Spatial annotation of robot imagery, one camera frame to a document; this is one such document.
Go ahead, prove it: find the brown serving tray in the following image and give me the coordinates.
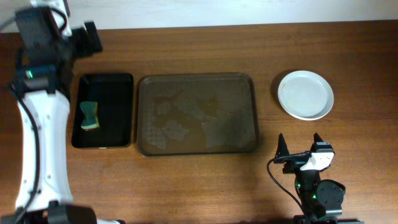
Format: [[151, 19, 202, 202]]
[[136, 73, 259, 156]]

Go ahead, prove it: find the white plate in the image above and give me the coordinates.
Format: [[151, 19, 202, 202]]
[[277, 70, 335, 121]]

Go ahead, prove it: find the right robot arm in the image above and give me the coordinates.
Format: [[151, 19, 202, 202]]
[[268, 133, 360, 224]]

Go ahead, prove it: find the green yellow sponge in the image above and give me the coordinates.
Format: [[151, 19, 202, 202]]
[[80, 101, 100, 131]]

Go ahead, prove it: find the black rectangular sponge tray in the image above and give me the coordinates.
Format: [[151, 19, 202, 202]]
[[71, 73, 134, 149]]

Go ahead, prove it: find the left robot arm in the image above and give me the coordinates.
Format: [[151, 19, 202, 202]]
[[1, 19, 103, 223]]

